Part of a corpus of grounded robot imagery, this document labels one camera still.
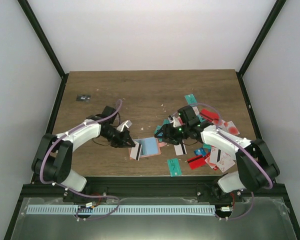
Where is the small black tag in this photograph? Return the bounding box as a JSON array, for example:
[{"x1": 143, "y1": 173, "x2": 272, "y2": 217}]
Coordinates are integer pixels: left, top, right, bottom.
[{"x1": 76, "y1": 94, "x2": 91, "y2": 102}]

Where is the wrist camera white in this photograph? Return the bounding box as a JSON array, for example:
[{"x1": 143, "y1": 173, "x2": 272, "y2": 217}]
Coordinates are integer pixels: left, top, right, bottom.
[
  {"x1": 168, "y1": 115, "x2": 182, "y2": 128},
  {"x1": 116, "y1": 120, "x2": 132, "y2": 132}
]

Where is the white stripe card right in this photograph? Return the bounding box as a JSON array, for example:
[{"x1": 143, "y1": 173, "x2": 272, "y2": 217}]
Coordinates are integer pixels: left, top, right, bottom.
[{"x1": 174, "y1": 143, "x2": 187, "y2": 156}]

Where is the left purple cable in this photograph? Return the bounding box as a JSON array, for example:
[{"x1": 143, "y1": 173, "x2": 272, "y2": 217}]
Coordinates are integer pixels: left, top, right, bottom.
[{"x1": 39, "y1": 98, "x2": 123, "y2": 223}]

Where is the dark blue card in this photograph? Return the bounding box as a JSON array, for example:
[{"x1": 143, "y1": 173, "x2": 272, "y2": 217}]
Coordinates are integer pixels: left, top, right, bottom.
[{"x1": 193, "y1": 147, "x2": 206, "y2": 156}]

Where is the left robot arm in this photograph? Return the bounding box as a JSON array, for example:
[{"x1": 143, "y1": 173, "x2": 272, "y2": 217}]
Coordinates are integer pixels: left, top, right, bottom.
[{"x1": 31, "y1": 106, "x2": 136, "y2": 202}]

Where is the left frame post black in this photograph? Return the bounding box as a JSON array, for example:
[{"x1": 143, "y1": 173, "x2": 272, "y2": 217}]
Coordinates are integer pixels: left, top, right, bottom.
[{"x1": 17, "y1": 0, "x2": 66, "y2": 78}]

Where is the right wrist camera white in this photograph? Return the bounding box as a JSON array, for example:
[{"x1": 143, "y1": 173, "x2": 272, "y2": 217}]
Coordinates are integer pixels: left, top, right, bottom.
[{"x1": 168, "y1": 115, "x2": 182, "y2": 128}]

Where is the purple cable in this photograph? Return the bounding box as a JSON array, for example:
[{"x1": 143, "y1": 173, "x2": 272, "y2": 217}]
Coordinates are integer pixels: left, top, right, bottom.
[
  {"x1": 172, "y1": 101, "x2": 275, "y2": 222},
  {"x1": 39, "y1": 98, "x2": 123, "y2": 223}
]

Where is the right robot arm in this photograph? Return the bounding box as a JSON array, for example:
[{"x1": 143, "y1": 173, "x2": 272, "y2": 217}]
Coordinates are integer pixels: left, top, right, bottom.
[{"x1": 154, "y1": 105, "x2": 280, "y2": 202}]

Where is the red card black stripe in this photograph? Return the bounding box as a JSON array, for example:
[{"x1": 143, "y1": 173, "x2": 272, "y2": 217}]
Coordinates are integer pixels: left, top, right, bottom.
[{"x1": 187, "y1": 155, "x2": 206, "y2": 170}]

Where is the frame post black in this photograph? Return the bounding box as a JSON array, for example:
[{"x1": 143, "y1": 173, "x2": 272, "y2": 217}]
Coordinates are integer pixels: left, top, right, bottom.
[
  {"x1": 17, "y1": 0, "x2": 66, "y2": 78},
  {"x1": 237, "y1": 0, "x2": 286, "y2": 77}
]

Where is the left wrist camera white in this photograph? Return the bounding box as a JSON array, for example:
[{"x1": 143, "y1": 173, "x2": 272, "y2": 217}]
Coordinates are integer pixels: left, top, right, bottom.
[{"x1": 116, "y1": 120, "x2": 132, "y2": 132}]

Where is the black aluminium front rail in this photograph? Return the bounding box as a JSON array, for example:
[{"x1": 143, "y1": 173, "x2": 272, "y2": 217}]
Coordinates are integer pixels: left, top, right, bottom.
[{"x1": 19, "y1": 175, "x2": 288, "y2": 199}]

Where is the red card top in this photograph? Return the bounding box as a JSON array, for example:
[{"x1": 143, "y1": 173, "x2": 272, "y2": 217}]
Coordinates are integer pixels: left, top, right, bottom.
[{"x1": 199, "y1": 108, "x2": 219, "y2": 122}]

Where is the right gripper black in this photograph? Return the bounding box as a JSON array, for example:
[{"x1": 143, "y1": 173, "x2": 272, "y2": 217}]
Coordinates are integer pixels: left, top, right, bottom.
[{"x1": 154, "y1": 123, "x2": 190, "y2": 146}]

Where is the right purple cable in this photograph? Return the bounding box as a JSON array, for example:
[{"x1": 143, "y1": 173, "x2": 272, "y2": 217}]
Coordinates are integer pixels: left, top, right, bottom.
[{"x1": 172, "y1": 101, "x2": 275, "y2": 222}]

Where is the teal card far top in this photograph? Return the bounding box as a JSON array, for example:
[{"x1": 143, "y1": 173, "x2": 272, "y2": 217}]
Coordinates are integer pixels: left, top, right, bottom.
[{"x1": 184, "y1": 94, "x2": 197, "y2": 105}]

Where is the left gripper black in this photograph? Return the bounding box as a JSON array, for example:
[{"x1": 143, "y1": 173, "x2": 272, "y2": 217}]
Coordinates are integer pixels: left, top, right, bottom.
[{"x1": 101, "y1": 127, "x2": 136, "y2": 148}]

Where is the right frame post black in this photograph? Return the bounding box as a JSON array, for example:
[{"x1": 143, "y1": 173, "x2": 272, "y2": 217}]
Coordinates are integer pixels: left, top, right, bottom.
[{"x1": 237, "y1": 0, "x2": 286, "y2": 77}]

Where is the white floral card bottom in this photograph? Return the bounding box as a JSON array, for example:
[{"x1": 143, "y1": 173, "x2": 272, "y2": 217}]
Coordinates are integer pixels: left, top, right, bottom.
[{"x1": 216, "y1": 152, "x2": 236, "y2": 173}]

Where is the teal VIP card front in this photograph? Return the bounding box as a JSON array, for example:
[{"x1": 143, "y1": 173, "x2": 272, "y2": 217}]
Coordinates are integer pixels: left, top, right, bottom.
[{"x1": 167, "y1": 158, "x2": 182, "y2": 177}]

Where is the pink leather card holder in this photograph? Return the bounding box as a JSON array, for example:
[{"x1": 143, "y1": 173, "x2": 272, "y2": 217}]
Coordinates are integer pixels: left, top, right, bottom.
[{"x1": 128, "y1": 137, "x2": 161, "y2": 159}]

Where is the white card magnetic stripe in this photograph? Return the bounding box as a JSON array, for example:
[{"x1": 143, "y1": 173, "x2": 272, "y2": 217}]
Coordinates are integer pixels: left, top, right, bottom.
[{"x1": 129, "y1": 141, "x2": 142, "y2": 161}]

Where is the light blue slotted strip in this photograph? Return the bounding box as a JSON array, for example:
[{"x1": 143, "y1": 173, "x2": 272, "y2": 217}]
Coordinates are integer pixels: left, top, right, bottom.
[{"x1": 26, "y1": 204, "x2": 216, "y2": 216}]

